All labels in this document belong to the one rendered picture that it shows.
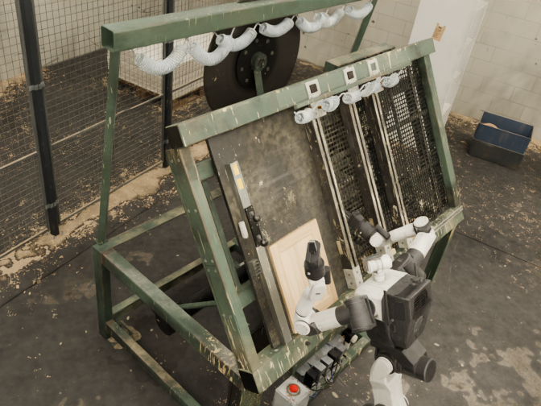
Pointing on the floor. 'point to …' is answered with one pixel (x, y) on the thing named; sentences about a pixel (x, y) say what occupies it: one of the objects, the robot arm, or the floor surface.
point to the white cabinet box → (448, 41)
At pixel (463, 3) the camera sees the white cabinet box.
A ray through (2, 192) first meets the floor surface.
